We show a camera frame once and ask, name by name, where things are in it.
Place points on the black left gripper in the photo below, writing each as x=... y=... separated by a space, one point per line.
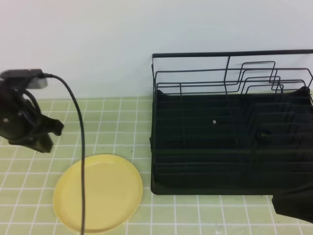
x=22 y=122

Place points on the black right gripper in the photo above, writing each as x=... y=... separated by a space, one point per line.
x=296 y=203

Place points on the yellow round plate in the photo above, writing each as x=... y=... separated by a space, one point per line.
x=113 y=189

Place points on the black drip tray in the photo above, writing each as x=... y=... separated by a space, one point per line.
x=231 y=144

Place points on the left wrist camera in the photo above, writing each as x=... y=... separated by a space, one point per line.
x=24 y=79

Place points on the black wire dish rack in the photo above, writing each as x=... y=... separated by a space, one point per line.
x=244 y=72

